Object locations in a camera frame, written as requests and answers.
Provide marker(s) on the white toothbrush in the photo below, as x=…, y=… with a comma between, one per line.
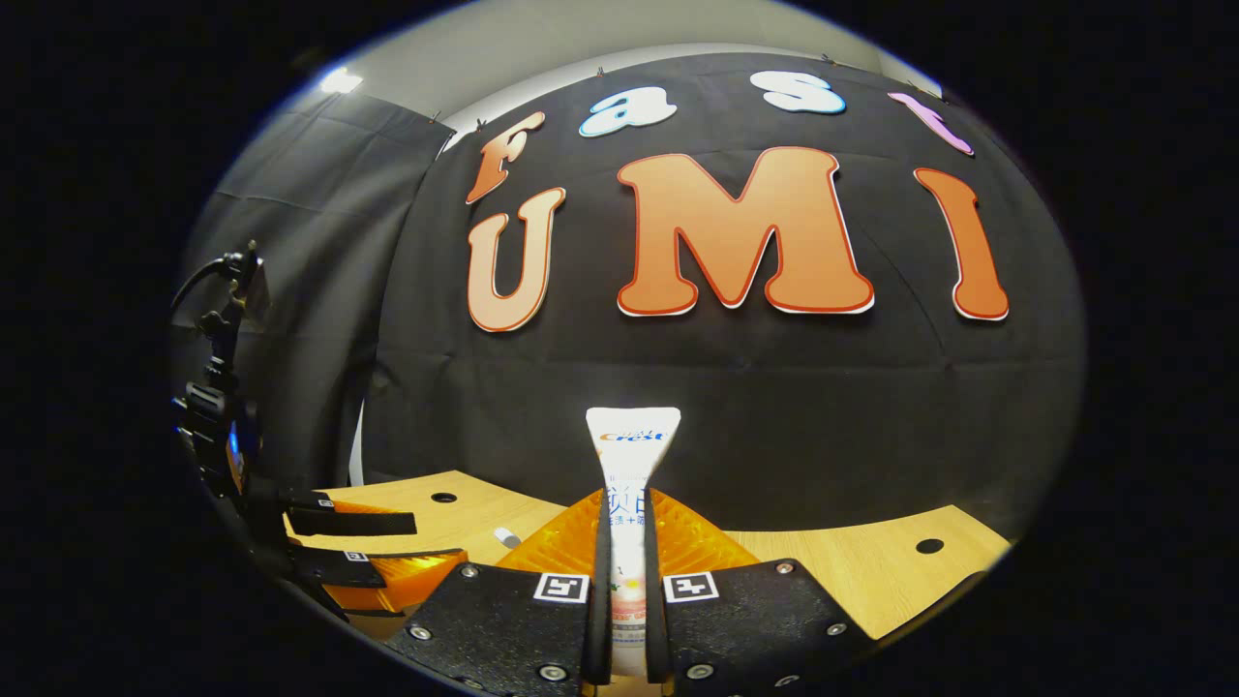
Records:
x=506, y=536

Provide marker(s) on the black backdrop cloth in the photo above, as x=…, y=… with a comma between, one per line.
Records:
x=774, y=407

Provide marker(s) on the wooden desktop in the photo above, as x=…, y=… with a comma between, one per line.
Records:
x=832, y=571

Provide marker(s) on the white toothpaste tube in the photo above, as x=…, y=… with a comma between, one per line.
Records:
x=631, y=465

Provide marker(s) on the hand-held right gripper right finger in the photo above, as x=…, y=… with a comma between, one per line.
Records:
x=656, y=629

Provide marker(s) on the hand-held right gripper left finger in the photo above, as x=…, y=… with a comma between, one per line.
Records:
x=599, y=629

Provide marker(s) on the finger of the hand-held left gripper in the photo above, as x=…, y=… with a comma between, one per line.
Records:
x=334, y=569
x=358, y=524

